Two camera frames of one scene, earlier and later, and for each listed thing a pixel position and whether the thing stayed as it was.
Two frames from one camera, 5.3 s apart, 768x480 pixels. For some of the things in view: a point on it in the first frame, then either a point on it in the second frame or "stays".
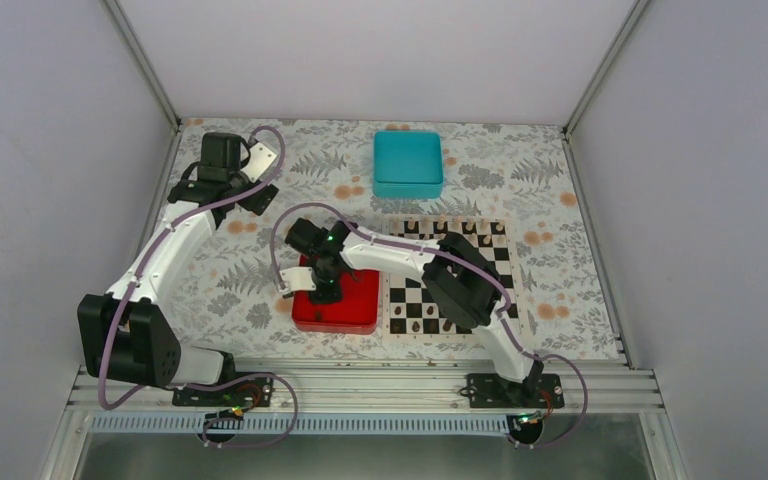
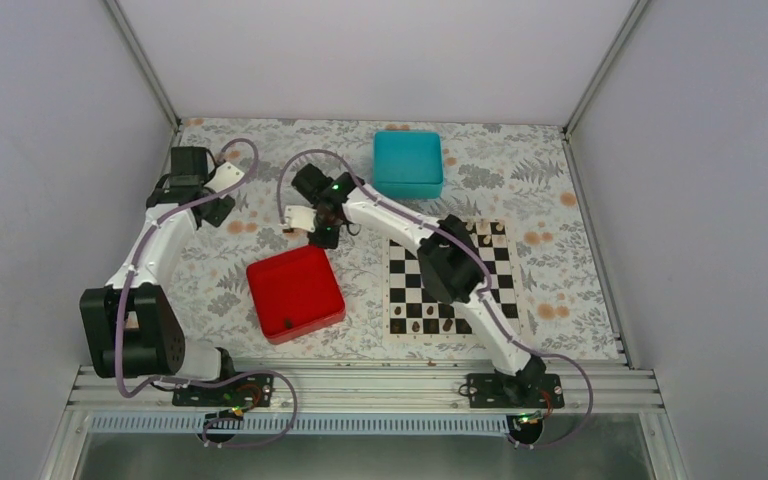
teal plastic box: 407,164 stays
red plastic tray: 356,314 -> 295,293
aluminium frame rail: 390,388 stays
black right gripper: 333,295 -> 330,242
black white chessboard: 410,316 stays
